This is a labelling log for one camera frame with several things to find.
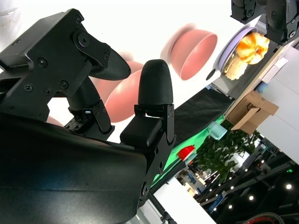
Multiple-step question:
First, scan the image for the green leafy plant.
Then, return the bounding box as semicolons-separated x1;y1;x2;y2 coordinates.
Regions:
195;127;261;185

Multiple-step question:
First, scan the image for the pink plastic bowl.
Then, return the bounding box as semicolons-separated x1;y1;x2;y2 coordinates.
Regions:
46;116;64;128
171;28;218;82
104;61;143;124

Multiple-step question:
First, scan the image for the lilac round plate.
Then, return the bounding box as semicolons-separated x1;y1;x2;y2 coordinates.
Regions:
214;26;260;81

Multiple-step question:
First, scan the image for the black backdrop cloth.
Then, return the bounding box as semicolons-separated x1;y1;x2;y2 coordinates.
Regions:
172;87;235;141

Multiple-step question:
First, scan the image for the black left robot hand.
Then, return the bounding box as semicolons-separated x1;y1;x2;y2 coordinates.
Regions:
230;0;299;46

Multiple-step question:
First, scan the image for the beige toy bread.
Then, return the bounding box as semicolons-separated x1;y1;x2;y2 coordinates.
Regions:
223;55;249;81

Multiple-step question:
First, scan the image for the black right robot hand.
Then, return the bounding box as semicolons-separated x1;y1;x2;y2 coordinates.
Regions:
0;8;178;224

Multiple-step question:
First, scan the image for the black tripod pole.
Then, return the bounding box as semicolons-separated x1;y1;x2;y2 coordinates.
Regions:
148;192;178;224

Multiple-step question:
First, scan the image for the red plastic cup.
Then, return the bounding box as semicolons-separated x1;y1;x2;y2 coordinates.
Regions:
178;145;196;161

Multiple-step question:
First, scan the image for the brown cardboard box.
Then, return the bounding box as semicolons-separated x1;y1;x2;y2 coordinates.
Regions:
225;90;280;135

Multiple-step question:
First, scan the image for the teal plastic cup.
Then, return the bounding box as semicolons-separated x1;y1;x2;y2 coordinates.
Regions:
208;121;228;140

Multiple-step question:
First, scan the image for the orange yellow toy food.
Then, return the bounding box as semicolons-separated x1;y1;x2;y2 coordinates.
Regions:
236;32;271;65

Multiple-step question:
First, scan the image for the green cloth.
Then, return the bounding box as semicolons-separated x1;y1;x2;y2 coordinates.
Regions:
151;115;225;187

